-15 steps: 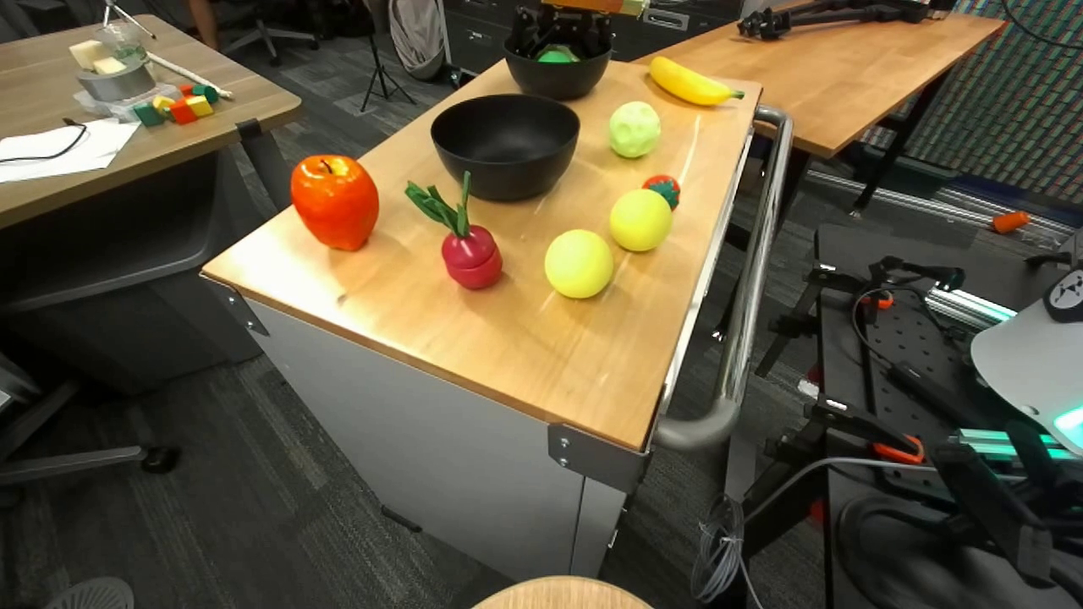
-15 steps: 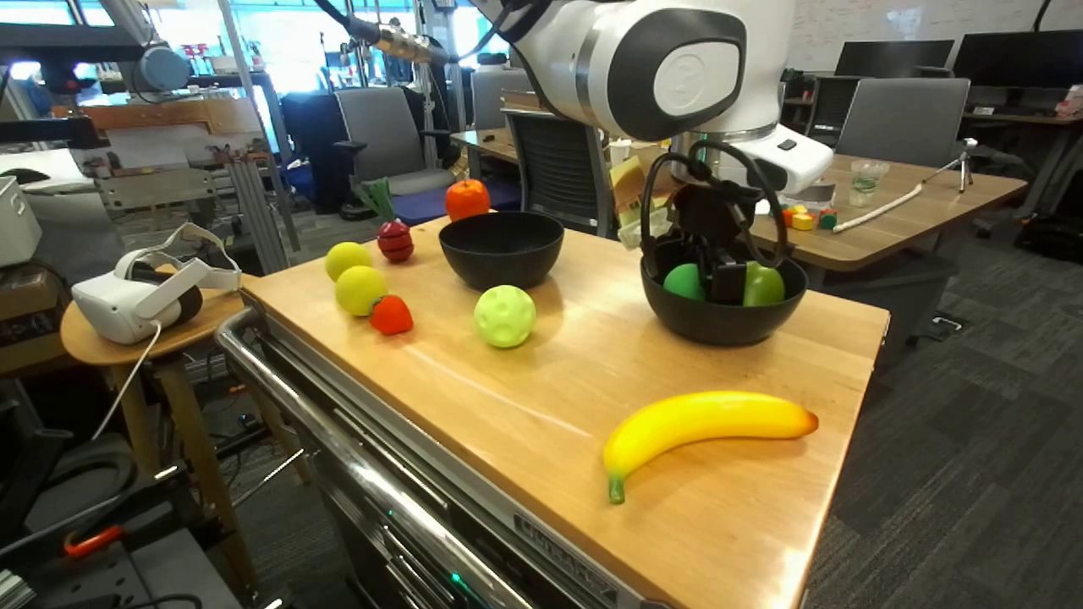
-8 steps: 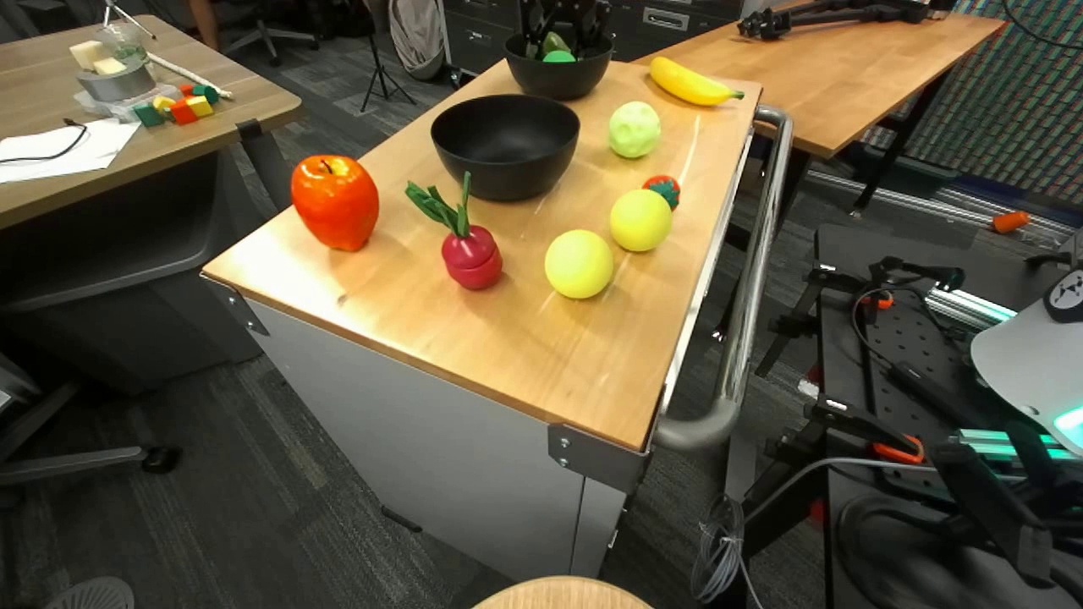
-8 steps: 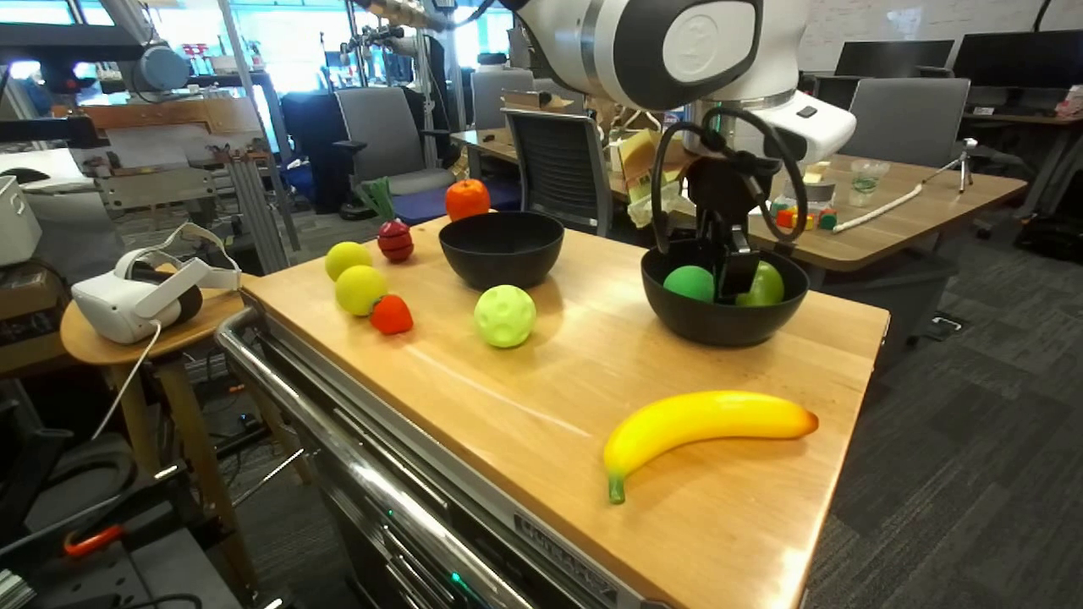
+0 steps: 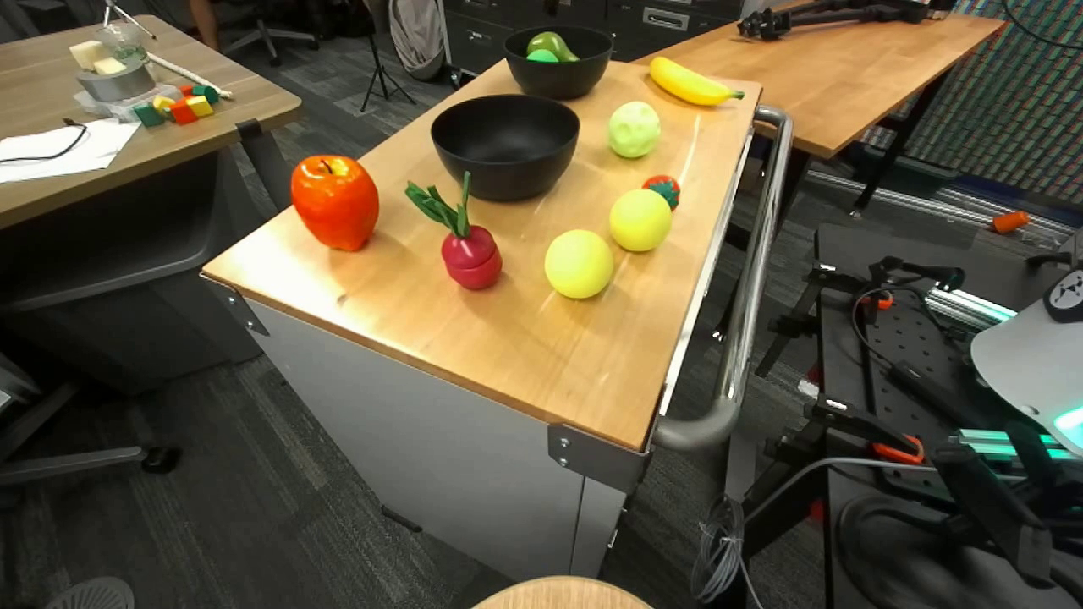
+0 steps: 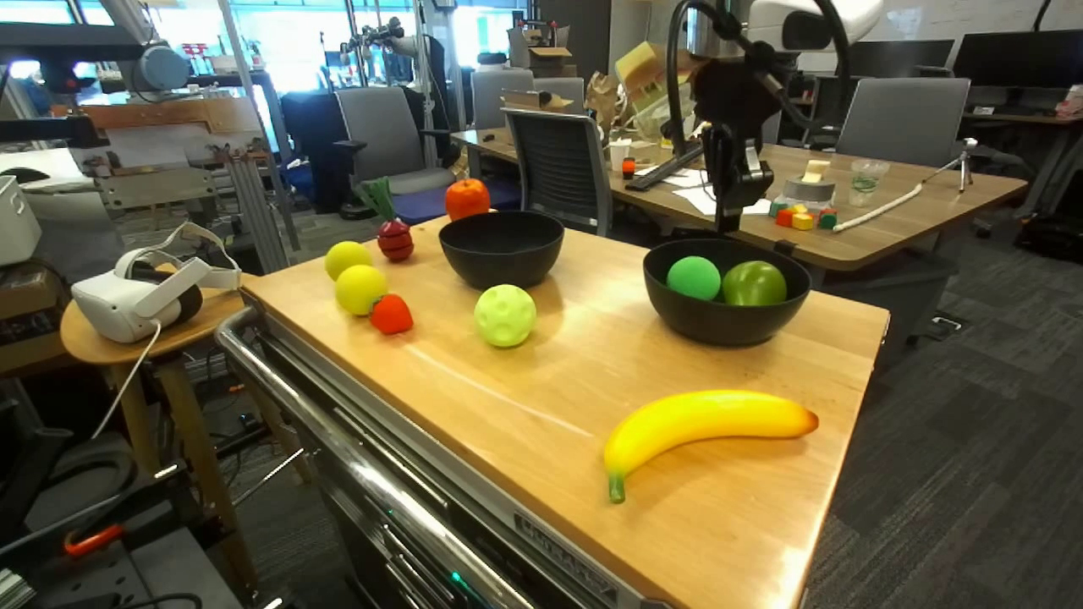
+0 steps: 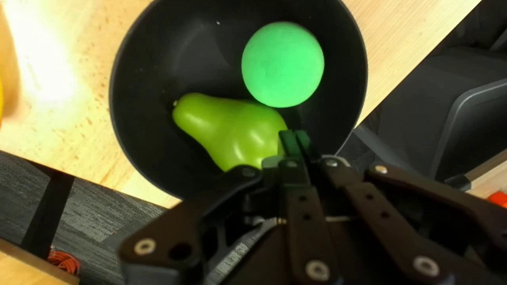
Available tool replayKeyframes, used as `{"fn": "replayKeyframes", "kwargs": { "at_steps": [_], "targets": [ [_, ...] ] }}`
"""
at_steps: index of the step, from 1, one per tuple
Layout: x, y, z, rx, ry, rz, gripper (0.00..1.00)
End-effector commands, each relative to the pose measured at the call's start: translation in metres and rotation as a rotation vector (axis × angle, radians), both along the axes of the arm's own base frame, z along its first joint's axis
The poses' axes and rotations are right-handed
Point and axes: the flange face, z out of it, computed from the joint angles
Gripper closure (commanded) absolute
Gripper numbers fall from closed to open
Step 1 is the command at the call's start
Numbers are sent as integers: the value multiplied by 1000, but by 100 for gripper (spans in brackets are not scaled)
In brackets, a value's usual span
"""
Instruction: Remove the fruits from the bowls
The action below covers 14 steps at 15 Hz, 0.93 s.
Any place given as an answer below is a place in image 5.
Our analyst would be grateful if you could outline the black folded tripod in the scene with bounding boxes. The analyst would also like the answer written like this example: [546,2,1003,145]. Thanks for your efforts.
[735,0,934,43]

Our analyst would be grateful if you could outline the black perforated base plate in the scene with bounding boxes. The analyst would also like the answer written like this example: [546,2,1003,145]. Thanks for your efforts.
[813,218,1083,609]

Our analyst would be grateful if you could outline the black plastic bowl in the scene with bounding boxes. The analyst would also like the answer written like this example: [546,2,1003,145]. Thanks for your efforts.
[431,92,581,205]
[500,24,615,101]

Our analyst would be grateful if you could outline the white thin stick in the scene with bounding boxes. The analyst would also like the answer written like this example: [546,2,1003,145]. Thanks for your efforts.
[141,46,237,101]

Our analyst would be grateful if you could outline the gray metal floor rail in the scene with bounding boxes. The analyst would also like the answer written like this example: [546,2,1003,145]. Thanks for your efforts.
[804,166,1077,248]

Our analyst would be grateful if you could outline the red strawberry toy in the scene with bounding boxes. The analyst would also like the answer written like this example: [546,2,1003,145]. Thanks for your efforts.
[639,173,685,212]

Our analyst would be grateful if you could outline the red radish toy green leaves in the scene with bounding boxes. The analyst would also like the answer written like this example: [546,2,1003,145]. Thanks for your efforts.
[402,166,507,295]

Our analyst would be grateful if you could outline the gray office chair base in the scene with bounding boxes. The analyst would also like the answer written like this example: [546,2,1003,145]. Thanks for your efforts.
[0,349,185,490]

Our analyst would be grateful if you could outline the yellow banana toy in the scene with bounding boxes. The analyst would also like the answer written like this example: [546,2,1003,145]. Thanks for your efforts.
[646,55,747,111]

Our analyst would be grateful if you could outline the white cart wooden top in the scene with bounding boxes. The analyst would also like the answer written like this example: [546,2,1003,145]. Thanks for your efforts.
[199,55,795,582]

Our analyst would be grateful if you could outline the clear plastic container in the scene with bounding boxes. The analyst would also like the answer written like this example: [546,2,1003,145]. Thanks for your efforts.
[68,17,155,110]

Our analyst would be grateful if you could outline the green bell pepper toy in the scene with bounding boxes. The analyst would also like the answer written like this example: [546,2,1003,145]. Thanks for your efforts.
[525,27,581,68]

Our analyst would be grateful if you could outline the yellow lemon toy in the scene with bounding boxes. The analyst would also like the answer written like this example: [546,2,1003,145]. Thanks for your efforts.
[605,187,678,257]
[543,227,620,305]

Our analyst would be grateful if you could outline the small orange clamp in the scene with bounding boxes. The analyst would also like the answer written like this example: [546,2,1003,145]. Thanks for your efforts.
[987,205,1036,239]

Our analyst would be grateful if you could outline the orange bell pepper toy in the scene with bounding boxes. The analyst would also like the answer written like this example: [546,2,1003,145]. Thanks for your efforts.
[287,154,383,255]

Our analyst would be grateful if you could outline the orange-brown wooden desk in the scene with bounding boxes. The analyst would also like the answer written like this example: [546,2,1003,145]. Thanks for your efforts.
[636,6,1010,218]

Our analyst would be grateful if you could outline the metal cart handle bar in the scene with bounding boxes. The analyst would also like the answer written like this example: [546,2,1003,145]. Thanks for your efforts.
[651,105,795,457]

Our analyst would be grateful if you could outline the colourful toy blocks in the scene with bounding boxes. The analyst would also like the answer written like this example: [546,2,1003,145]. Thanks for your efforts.
[131,79,223,130]

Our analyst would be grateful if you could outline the dark office chair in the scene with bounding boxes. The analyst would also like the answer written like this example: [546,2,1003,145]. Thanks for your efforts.
[212,0,326,68]

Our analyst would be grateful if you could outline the round wooden stool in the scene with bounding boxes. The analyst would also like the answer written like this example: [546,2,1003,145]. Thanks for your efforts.
[470,573,659,609]

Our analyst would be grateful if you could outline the aluminium extrusion bar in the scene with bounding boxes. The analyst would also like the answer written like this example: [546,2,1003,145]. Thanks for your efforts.
[921,281,1021,332]

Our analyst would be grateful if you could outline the white paper sheet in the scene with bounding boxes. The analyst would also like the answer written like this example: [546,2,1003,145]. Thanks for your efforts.
[0,116,147,187]

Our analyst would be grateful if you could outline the gray cable bundle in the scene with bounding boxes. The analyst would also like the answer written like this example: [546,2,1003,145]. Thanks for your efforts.
[686,452,941,609]

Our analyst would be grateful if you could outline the black standing tripod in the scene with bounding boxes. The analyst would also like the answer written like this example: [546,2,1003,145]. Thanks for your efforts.
[357,0,422,116]

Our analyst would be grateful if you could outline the striped acoustic panel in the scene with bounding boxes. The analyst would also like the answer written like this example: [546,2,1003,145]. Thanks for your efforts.
[905,0,1083,212]

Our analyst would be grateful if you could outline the orange-handled clamp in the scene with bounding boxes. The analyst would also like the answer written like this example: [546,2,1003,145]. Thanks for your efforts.
[862,429,932,471]

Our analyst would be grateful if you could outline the light wooden office desk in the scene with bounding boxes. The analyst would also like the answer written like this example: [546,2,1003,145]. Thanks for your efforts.
[0,9,306,396]

